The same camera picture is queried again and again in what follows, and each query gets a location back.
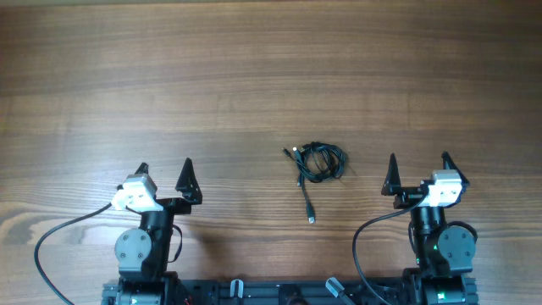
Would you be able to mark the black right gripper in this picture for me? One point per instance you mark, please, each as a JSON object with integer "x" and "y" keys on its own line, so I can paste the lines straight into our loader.
{"x": 408, "y": 195}

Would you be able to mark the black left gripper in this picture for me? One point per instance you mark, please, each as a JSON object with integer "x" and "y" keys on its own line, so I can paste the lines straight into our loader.
{"x": 186, "y": 185}

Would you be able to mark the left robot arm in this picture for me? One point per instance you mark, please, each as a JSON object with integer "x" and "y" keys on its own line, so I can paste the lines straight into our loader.
{"x": 143, "y": 252}

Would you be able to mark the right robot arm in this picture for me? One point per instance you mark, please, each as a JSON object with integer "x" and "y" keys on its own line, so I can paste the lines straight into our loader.
{"x": 444, "y": 249}

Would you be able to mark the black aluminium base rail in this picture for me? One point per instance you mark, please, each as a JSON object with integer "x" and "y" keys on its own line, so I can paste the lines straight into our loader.
{"x": 388, "y": 290}

